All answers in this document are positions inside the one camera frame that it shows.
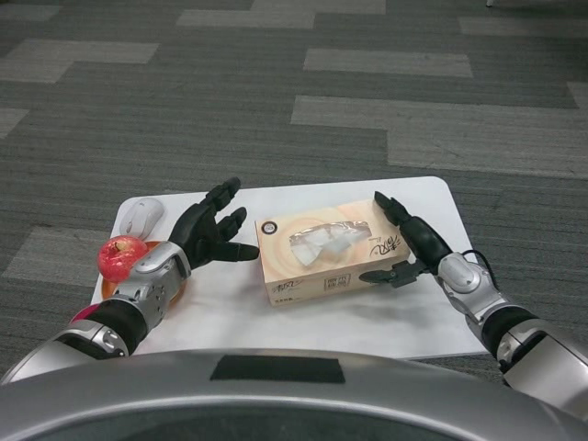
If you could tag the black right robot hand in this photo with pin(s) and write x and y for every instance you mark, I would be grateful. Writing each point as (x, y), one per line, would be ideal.
(425, 241)

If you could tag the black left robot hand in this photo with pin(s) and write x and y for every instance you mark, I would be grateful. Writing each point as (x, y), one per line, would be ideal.
(197, 234)

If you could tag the beige tissue box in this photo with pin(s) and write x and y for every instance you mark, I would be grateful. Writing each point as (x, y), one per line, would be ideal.
(285, 266)

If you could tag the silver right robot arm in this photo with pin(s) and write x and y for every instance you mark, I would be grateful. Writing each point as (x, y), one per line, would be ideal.
(464, 275)

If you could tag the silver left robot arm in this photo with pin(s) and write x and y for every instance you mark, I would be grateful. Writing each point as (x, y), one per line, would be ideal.
(151, 275)

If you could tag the white computer mouse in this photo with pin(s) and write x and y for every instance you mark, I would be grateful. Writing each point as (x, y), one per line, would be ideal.
(138, 218)

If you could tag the red apple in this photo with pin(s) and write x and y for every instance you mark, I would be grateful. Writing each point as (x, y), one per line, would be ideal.
(117, 259)

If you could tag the orange plastic plate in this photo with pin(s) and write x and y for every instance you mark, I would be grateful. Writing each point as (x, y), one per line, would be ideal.
(108, 289)

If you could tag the pink plate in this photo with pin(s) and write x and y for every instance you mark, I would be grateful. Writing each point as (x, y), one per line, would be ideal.
(87, 313)

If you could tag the silver robot chest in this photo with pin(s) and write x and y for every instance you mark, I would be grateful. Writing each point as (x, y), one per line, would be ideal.
(138, 399)

